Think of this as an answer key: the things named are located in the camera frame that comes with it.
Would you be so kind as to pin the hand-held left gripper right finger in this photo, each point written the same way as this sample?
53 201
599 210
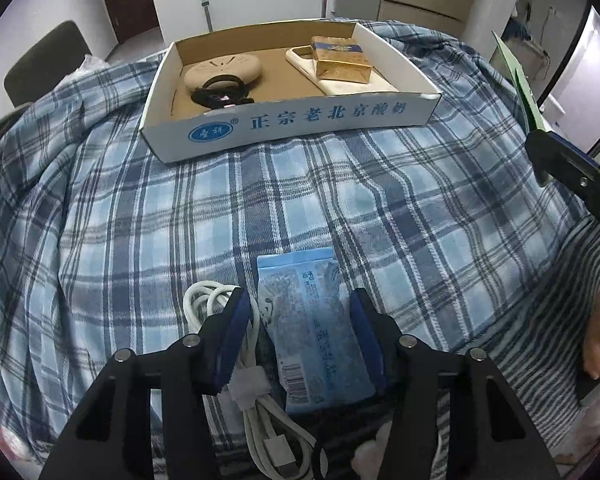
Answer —
362 340

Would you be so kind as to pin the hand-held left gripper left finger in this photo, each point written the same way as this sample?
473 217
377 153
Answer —
232 335

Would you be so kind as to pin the black chair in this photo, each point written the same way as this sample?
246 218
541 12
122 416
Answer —
45 65

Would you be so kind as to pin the striped grey clothing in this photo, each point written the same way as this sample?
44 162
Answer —
530 320

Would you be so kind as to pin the beige round disc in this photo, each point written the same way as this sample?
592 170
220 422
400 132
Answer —
220 66

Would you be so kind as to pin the white plastic bag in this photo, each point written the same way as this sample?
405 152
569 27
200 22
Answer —
87 62

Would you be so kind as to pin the yellow cigarette pack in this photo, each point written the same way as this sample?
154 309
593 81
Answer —
340 62

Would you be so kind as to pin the shallow cardboard box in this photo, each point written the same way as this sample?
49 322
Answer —
290 120

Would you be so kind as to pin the blue plaid cloth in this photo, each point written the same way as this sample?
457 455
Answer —
130 210

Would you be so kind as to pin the blue tissue pack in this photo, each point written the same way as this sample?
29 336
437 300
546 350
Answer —
310 320

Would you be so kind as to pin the cream phone case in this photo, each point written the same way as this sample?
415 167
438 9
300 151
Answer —
360 89

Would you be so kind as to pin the green note pad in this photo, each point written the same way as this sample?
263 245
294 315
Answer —
522 90

